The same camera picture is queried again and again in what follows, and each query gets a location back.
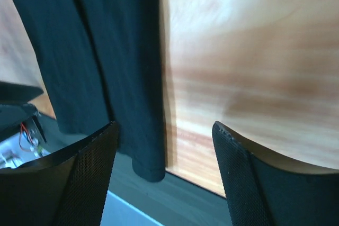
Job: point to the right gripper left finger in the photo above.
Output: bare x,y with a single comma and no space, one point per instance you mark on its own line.
66,187

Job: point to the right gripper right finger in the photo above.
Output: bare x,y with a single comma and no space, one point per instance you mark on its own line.
264,187

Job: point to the black t-shirt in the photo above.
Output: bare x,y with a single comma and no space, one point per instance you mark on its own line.
100,62

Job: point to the black cloth base cover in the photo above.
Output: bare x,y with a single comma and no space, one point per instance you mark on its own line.
133,201

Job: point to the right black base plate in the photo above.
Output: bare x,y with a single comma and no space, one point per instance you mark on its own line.
17,109

